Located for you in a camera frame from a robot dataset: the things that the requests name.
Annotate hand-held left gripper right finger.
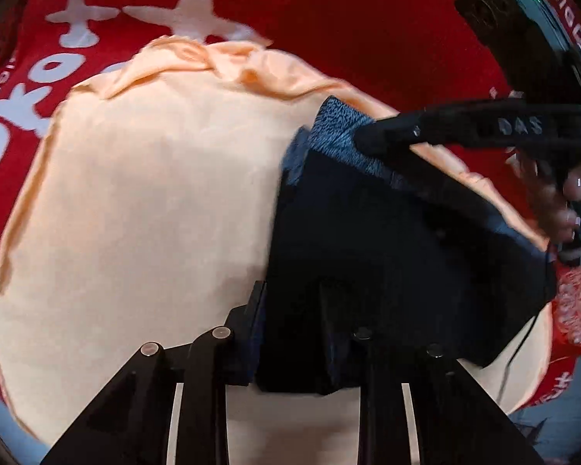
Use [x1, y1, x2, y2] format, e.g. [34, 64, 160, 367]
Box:
[352, 328, 547, 465]

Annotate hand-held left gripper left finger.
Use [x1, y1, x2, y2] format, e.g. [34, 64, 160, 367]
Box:
[41, 280, 268, 465]

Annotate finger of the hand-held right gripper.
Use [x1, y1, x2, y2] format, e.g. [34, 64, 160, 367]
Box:
[352, 105, 469, 157]

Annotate black pants with patterned waistband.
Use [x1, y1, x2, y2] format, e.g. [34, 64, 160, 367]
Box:
[256, 95, 559, 396]

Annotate person's right hand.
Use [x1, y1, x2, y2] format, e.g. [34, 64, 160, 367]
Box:
[523, 148, 581, 255]

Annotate red printed blanket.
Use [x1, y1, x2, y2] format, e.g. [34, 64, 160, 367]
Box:
[0, 0, 581, 446]

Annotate peach cushion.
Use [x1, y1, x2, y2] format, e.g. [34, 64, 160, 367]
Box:
[0, 36, 557, 465]

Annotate person's leg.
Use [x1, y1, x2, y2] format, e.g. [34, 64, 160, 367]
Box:
[507, 394, 581, 465]

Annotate red embroidered pillow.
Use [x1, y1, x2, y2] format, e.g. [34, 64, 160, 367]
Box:
[551, 264, 581, 352]

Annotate thin black cable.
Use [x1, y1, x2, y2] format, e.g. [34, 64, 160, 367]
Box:
[498, 251, 553, 405]

